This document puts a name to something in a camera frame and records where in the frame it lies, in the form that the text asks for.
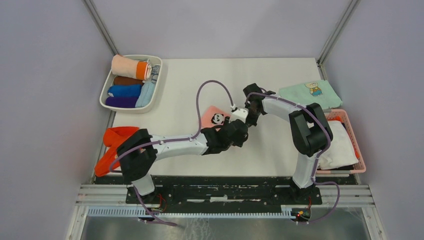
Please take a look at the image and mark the pink panda towel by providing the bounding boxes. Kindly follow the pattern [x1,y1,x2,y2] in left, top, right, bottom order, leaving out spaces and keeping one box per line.
[200,105,230,132]

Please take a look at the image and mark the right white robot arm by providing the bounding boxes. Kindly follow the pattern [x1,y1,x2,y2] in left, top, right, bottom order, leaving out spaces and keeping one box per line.
[243,83,333,204]

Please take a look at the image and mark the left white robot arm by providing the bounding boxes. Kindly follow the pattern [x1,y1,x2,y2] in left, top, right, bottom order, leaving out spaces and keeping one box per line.
[116,108,249,204]

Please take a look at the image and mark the green cartoon bear cloth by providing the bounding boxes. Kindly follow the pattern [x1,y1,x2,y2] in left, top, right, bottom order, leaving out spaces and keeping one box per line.
[278,80,343,110]

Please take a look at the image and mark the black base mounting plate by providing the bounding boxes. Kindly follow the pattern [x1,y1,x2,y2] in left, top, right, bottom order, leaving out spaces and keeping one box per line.
[93,173,360,215]

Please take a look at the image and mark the light blue rolled towel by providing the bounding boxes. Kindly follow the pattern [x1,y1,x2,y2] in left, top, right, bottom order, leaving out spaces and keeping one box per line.
[135,64,161,108]

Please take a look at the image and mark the white folded towel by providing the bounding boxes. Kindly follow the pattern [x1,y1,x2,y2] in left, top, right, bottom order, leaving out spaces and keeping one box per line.
[318,120,359,170]

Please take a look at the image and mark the white plastic tray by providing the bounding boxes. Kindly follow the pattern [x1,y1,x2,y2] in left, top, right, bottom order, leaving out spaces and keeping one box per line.
[99,54,163,114]

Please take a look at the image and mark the orange cloth on table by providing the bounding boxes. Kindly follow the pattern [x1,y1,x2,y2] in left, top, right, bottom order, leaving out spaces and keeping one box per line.
[94,126,140,177]

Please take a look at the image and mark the purple rolled towel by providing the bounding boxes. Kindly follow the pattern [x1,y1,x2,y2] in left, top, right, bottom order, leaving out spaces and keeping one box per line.
[105,96,138,109]

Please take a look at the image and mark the brown rolled towel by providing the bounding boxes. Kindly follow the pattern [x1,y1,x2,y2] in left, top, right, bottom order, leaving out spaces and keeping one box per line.
[113,76,144,86]

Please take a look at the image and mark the peach orange rolled towel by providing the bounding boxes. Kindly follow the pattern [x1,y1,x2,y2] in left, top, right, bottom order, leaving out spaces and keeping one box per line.
[111,54,153,81]

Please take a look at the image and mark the pink perforated plastic basket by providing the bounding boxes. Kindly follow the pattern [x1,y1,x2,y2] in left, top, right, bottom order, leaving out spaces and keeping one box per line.
[315,109,366,175]

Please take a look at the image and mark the aluminium corner frame post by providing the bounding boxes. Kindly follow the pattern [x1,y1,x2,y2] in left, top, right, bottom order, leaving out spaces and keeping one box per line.
[316,0,361,80]

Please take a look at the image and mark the front aluminium rail frame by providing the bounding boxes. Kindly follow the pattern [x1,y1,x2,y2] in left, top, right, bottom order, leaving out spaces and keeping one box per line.
[65,184,387,240]

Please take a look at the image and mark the left aluminium frame post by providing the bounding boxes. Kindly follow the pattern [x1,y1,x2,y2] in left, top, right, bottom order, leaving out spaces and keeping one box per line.
[82,0,119,55]

